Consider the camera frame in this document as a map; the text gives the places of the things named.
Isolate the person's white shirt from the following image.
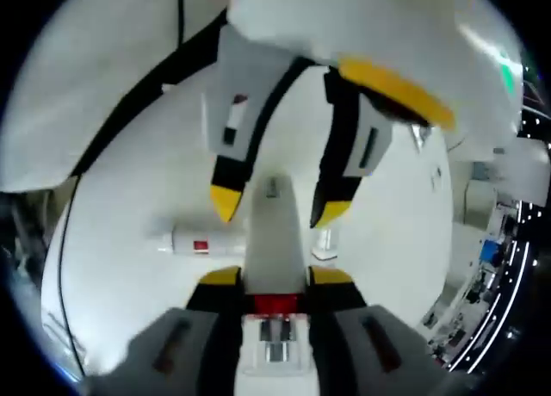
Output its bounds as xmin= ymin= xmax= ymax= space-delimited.
xmin=0 ymin=0 xmax=228 ymax=194

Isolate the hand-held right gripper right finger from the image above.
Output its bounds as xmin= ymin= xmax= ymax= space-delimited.
xmin=306 ymin=265 xmax=451 ymax=396

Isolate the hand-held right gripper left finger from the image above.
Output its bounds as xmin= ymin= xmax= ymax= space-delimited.
xmin=81 ymin=265 xmax=247 ymax=396

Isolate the white red-label skincare bottle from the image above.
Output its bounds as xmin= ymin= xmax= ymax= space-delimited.
xmin=157 ymin=225 xmax=249 ymax=258

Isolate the red collar skincare bottle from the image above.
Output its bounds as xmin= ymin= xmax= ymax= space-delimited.
xmin=240 ymin=171 xmax=313 ymax=378

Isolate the black shoulder strap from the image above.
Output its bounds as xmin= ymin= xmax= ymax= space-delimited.
xmin=71 ymin=8 xmax=229 ymax=178

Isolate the blue storage box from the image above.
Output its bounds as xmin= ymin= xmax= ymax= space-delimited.
xmin=480 ymin=238 xmax=503 ymax=263

